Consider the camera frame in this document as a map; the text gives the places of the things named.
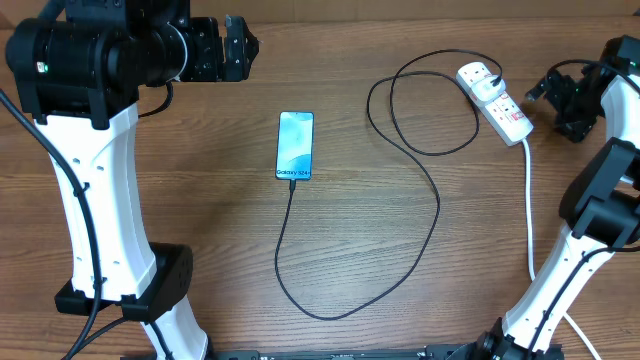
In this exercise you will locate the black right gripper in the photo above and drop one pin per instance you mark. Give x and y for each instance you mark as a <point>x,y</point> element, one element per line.
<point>576,127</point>

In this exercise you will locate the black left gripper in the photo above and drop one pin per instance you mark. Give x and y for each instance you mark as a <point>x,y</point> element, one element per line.
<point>241,48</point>

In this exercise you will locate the Samsung Galaxy smartphone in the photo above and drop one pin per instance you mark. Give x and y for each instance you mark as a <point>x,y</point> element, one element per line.
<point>295,146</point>

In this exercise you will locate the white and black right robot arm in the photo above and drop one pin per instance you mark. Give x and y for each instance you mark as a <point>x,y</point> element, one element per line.
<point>599,220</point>

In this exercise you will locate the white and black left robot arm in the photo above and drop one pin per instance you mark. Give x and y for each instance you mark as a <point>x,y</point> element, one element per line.
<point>78,68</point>

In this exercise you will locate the white charger plug adapter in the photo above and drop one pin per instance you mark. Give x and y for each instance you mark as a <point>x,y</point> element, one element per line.
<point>488,89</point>

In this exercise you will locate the white power strip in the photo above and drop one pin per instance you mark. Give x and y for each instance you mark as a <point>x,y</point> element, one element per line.
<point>504,115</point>

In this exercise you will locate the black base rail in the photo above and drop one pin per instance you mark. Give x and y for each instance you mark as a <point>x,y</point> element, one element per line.
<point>430,352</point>

